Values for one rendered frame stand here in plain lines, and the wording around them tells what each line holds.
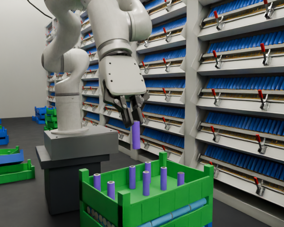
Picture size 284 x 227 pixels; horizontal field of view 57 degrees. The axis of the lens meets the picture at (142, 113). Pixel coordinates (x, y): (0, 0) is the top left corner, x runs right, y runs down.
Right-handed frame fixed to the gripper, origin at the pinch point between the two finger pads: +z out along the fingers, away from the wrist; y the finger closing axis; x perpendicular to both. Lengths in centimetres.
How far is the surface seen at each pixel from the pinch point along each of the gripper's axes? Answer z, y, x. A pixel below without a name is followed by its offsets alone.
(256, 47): -30, -78, -8
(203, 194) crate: 21.6, -18.4, -5.4
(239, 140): 6, -76, -34
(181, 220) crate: 25.5, -10.0, -6.4
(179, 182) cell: 16.7, -12.4, -6.2
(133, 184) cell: 14.1, -5.5, -17.7
